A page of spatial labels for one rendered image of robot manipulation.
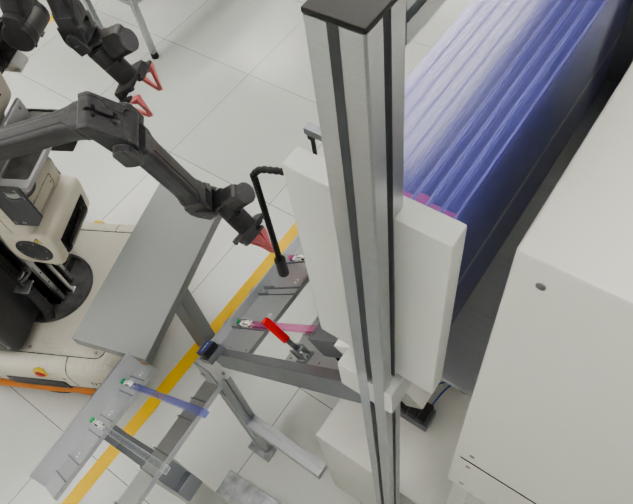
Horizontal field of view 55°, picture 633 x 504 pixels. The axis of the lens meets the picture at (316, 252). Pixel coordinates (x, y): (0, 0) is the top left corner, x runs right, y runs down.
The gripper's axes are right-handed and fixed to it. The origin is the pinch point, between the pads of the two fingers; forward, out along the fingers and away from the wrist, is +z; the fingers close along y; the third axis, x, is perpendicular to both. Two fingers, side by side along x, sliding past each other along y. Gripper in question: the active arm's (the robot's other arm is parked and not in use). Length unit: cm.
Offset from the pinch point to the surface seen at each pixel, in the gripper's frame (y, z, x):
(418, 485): -29, 51, -36
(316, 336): -26, -1, -59
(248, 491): -52, 57, 42
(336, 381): -31, 4, -64
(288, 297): -12.9, 4.3, -21.1
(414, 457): -24, 49, -33
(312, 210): -31, -29, -104
